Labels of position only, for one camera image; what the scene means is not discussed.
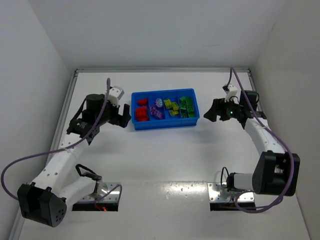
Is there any metal base plate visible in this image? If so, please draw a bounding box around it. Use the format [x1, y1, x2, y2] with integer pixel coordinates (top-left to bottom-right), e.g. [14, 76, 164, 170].
[207, 182, 257, 212]
[71, 182, 122, 212]

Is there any green square lego brick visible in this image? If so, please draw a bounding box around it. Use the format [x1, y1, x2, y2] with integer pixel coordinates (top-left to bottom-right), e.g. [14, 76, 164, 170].
[179, 102, 188, 111]

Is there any purple paw print lego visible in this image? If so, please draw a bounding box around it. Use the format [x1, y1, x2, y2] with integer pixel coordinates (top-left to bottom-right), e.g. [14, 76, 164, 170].
[155, 97, 164, 108]

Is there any lime yellow plate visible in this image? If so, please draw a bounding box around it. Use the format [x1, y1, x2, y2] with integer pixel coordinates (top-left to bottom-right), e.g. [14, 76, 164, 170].
[171, 102, 180, 111]

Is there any blue divided plastic bin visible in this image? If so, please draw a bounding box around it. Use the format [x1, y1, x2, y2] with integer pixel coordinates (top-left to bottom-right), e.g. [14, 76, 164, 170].
[131, 88, 200, 131]

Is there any bright green plate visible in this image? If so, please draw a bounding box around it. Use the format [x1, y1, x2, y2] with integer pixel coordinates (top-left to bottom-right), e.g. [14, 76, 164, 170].
[186, 104, 195, 113]

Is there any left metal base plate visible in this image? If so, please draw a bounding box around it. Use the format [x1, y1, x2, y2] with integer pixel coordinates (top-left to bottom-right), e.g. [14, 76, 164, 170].
[71, 182, 122, 212]

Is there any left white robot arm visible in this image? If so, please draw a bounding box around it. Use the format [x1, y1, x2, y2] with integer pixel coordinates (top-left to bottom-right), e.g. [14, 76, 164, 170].
[17, 94, 131, 228]

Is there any lime yellow lego brick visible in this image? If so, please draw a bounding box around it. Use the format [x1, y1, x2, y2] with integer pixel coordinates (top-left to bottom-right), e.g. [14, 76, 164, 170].
[169, 110, 179, 117]

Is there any large red lego block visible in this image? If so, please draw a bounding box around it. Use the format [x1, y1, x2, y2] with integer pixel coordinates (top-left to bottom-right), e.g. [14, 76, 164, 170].
[135, 106, 150, 122]

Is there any purple lego plate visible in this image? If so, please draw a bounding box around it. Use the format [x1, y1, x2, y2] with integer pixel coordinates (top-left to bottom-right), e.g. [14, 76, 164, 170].
[153, 110, 165, 120]
[149, 105, 157, 116]

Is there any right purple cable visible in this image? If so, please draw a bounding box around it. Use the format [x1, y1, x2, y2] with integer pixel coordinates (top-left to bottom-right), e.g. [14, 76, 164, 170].
[224, 66, 294, 214]

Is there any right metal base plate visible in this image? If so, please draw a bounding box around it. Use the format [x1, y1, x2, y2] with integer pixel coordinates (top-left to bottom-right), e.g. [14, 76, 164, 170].
[207, 182, 257, 212]

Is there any red lego piece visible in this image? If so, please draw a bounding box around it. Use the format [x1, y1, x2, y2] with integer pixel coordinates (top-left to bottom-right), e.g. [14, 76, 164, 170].
[137, 98, 148, 106]

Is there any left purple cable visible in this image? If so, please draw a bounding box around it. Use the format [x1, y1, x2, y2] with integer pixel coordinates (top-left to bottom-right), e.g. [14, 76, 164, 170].
[0, 77, 123, 205]

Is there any purple cable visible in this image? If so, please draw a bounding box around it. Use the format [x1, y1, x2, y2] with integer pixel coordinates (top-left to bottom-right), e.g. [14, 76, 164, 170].
[224, 66, 294, 214]
[0, 77, 123, 205]

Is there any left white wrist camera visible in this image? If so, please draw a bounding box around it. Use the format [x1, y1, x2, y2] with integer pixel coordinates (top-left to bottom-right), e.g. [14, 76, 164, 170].
[107, 86, 125, 107]

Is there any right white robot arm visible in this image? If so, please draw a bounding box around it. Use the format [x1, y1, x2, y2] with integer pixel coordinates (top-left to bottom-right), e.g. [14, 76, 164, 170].
[204, 90, 300, 197]

